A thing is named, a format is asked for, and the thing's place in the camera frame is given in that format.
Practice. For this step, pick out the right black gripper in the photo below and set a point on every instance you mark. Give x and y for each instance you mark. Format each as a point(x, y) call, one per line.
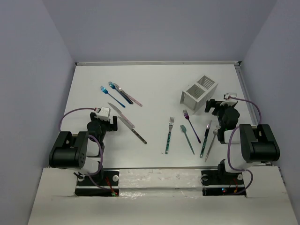
point(212, 103)

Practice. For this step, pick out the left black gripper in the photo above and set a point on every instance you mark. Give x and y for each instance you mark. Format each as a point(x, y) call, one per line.
point(109, 127)

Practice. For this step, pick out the black handled knife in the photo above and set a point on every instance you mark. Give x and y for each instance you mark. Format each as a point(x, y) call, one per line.
point(132, 129)

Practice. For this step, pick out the green handled knife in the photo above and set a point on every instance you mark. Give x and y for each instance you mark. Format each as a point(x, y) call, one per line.
point(205, 139)

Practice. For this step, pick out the purple metallic fork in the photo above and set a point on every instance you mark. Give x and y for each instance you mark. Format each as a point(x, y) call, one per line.
point(186, 115)

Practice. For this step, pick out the teal plastic fork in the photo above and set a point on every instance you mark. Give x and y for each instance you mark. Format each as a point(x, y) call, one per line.
point(184, 130)

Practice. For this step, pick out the green handled fork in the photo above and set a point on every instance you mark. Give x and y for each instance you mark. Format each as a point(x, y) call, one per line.
point(170, 126)

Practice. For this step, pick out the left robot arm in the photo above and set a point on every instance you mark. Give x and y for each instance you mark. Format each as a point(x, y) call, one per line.
point(83, 152)

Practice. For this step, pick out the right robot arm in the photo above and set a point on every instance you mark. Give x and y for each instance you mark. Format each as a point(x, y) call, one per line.
point(246, 144)

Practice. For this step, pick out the white two-compartment utensil holder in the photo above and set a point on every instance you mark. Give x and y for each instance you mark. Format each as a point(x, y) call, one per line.
point(195, 95)

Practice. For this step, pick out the small blue fork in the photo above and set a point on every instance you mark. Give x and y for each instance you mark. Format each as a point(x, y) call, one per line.
point(104, 90)

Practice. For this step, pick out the long blue fork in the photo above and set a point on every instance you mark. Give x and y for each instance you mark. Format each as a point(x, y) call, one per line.
point(114, 86)

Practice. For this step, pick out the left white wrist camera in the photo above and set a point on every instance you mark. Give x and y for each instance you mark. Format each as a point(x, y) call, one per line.
point(103, 113)

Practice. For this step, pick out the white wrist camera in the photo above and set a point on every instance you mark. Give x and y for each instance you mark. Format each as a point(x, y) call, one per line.
point(230, 98)
point(103, 113)

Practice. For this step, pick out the pink handled knife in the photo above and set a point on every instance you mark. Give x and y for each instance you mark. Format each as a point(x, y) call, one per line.
point(121, 114)

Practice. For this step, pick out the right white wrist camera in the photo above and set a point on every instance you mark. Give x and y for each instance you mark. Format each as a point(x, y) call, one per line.
point(230, 98)

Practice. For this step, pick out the pink handled fork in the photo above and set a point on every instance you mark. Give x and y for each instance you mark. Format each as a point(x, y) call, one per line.
point(134, 100)

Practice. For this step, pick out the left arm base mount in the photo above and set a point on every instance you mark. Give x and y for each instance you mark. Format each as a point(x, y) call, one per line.
point(105, 184)

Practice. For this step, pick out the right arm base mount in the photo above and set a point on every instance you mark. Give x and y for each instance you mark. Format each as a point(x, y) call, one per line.
point(214, 184)

